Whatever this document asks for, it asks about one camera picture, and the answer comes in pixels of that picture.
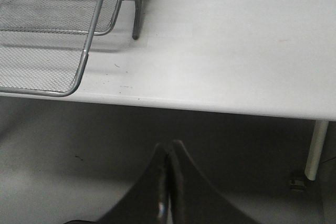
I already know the white table leg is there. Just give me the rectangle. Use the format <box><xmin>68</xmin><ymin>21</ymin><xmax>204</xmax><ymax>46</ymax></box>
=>
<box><xmin>304</xmin><ymin>120</ymin><xmax>329</xmax><ymax>181</ymax></box>

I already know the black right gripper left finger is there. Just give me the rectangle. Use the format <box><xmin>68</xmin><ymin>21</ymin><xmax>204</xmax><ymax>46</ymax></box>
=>
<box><xmin>62</xmin><ymin>142</ymin><xmax>169</xmax><ymax>224</ymax></box>

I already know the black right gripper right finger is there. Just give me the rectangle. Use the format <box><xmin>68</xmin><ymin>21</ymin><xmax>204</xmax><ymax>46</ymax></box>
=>
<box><xmin>168</xmin><ymin>140</ymin><xmax>258</xmax><ymax>223</ymax></box>

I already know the mesh rack tray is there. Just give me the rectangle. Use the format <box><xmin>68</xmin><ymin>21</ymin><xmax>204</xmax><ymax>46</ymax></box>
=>
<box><xmin>0</xmin><ymin>0</ymin><xmax>129</xmax><ymax>37</ymax></box>
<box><xmin>1</xmin><ymin>0</ymin><xmax>118</xmax><ymax>97</ymax></box>

